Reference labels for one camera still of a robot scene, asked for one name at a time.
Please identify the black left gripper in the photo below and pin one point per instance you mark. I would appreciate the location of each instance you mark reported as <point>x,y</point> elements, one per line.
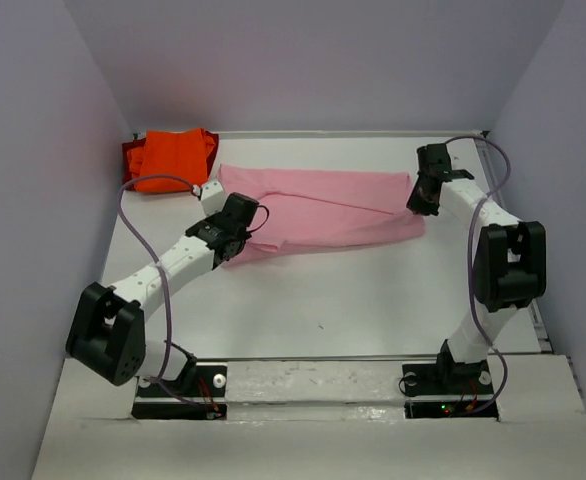
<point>209,220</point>

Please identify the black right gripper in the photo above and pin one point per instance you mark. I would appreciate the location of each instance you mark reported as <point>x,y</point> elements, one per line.
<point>419,206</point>

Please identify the pink t shirt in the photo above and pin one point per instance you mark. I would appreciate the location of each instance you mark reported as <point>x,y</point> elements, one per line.
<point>316,211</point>

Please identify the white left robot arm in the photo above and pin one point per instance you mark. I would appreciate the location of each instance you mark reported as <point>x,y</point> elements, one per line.
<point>108,331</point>

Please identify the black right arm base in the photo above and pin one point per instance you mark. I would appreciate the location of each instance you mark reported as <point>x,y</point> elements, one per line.
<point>431,391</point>

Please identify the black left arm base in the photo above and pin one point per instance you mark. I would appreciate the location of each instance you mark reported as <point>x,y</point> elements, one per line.
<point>201,398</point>

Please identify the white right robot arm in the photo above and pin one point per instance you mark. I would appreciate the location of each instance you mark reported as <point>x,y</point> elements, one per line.
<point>466,345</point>

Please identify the orange folded t shirt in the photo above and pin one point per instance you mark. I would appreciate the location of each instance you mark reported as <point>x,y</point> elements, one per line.
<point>173,160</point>

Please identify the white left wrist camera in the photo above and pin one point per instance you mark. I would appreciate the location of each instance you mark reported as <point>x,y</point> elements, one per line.
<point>211,197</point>

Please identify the aluminium table frame rail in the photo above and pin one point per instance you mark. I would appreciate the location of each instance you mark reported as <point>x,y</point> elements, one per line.
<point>508,261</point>

